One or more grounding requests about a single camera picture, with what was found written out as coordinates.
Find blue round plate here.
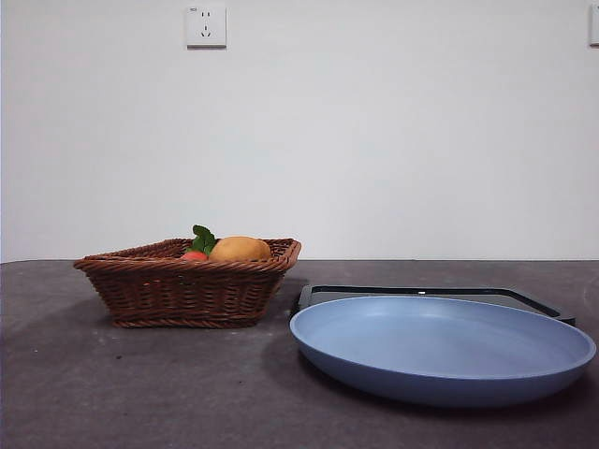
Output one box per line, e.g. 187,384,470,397
288,295,598,409

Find yellow-brown potato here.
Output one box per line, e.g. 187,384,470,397
208,236,273,263

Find red radish with green leaves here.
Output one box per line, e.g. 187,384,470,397
181,224,219,262

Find brown wicker basket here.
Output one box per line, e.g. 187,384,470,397
73,238,302,329

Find black rectangular tray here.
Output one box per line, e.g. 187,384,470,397
294,283,577,328

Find white wall socket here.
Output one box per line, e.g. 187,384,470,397
186,4,228,50

